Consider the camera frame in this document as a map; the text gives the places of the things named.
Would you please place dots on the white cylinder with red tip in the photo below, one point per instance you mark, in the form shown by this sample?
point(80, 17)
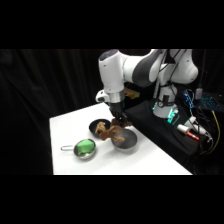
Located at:
point(186, 131)

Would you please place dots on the green lit control box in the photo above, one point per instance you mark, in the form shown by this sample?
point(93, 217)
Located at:
point(173, 115)

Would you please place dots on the brown plush deer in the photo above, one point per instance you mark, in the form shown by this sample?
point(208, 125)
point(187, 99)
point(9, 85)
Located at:
point(111, 132)

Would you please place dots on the blue lit keyboard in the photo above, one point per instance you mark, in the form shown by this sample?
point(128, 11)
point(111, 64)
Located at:
point(210, 101)

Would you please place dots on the black robot stand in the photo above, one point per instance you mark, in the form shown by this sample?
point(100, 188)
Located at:
point(156, 130)

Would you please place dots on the small brown plush toy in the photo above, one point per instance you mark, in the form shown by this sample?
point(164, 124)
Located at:
point(99, 126)

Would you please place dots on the green sponge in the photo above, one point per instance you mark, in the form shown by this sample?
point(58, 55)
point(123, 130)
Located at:
point(84, 146)

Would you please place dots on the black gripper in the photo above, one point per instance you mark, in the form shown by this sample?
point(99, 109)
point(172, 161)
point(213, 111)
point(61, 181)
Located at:
point(116, 108)

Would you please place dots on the grey metal bowl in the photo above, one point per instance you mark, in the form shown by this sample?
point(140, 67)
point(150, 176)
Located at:
point(128, 143)

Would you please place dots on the gold wrist camera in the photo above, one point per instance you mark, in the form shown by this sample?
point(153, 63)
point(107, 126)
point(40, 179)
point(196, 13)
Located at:
point(132, 94)

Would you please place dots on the black curtain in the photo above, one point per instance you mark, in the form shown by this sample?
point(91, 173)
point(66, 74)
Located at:
point(33, 86)

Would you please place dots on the black bowl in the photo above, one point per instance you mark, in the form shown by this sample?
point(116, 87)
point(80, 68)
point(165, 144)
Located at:
point(93, 125)

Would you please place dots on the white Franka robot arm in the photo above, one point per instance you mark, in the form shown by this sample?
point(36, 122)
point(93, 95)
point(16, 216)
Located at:
point(146, 68)

